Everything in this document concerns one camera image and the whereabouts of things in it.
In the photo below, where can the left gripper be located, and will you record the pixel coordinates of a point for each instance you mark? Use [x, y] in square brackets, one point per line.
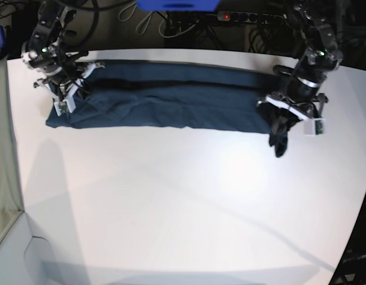
[284, 108]

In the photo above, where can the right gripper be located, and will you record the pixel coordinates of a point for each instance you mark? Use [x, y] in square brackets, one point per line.
[61, 84]

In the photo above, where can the dark blue t-shirt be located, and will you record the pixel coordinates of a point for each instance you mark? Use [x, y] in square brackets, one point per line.
[174, 95]

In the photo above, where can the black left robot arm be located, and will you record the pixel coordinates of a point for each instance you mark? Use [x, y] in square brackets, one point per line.
[318, 49]

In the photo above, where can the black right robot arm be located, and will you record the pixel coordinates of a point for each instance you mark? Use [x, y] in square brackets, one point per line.
[46, 52]

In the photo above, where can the blue cylinder object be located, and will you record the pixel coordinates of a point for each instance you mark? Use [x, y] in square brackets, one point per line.
[3, 41]

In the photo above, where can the blue plastic bin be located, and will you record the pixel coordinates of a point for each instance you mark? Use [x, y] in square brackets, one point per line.
[178, 5]

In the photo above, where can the black power strip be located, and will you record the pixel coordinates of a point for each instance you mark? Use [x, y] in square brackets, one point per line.
[248, 17]

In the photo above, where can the grey-green fabric curtain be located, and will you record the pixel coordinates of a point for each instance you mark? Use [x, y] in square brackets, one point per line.
[11, 202]

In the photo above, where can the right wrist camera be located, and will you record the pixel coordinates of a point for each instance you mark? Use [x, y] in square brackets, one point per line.
[63, 107]

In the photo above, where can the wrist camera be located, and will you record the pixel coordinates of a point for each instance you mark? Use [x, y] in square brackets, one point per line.
[314, 127]
[63, 107]

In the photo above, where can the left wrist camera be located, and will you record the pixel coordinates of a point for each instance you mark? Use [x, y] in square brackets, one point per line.
[314, 127]

